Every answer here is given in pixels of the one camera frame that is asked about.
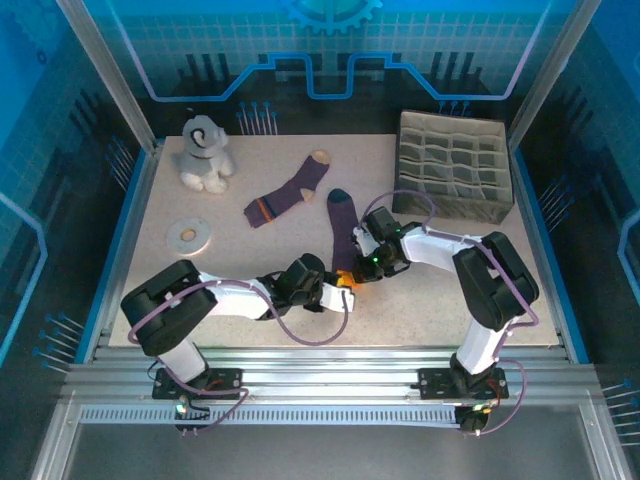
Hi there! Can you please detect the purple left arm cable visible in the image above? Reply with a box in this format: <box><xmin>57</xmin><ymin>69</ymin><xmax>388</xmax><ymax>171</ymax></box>
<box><xmin>128</xmin><ymin>279</ymin><xmax>351</xmax><ymax>437</ymax></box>

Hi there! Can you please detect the wide aluminium frame rail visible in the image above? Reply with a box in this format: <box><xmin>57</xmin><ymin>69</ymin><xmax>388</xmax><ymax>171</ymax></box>
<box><xmin>64</xmin><ymin>344</ymin><xmax>601</xmax><ymax>401</ymax></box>

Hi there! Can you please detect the white tape roll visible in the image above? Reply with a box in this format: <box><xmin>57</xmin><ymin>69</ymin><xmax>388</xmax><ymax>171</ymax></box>
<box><xmin>166</xmin><ymin>215</ymin><xmax>212</xmax><ymax>255</ymax></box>

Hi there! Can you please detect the aluminium frame post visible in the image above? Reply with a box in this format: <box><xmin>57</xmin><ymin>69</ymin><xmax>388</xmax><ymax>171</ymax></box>
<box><xmin>54</xmin><ymin>0</ymin><xmax>162</xmax><ymax>154</ymax></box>
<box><xmin>504</xmin><ymin>0</ymin><xmax>601</xmax><ymax>149</ymax></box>

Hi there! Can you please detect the grey white plush dog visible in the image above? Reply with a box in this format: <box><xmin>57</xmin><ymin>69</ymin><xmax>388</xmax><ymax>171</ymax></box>
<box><xmin>171</xmin><ymin>114</ymin><xmax>236</xmax><ymax>195</ymax></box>

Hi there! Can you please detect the purple sock with teal toe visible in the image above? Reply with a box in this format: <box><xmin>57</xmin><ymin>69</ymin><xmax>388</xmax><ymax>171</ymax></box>
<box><xmin>325</xmin><ymin>188</ymin><xmax>362</xmax><ymax>274</ymax></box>

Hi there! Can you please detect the grey fabric divider organizer box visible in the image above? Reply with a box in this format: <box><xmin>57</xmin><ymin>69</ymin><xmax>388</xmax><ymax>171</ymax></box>
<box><xmin>391</xmin><ymin>109</ymin><xmax>516</xmax><ymax>226</ymax></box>

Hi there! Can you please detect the slotted cable duct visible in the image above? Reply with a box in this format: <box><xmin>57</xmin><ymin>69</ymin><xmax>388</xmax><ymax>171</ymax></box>
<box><xmin>79</xmin><ymin>404</ymin><xmax>464</xmax><ymax>427</ymax></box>

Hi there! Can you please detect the purple sock with tan toe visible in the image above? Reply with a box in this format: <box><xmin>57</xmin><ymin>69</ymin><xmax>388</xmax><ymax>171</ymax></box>
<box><xmin>243</xmin><ymin>148</ymin><xmax>333</xmax><ymax>230</ymax></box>

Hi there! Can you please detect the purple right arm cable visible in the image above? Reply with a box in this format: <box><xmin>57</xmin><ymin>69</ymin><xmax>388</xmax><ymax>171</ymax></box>
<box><xmin>364</xmin><ymin>189</ymin><xmax>540</xmax><ymax>437</ymax></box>

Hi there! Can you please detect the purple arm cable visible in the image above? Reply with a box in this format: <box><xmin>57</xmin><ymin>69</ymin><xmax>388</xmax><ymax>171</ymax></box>
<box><xmin>128</xmin><ymin>279</ymin><xmax>351</xmax><ymax>437</ymax></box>
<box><xmin>364</xmin><ymin>189</ymin><xmax>540</xmax><ymax>437</ymax></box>

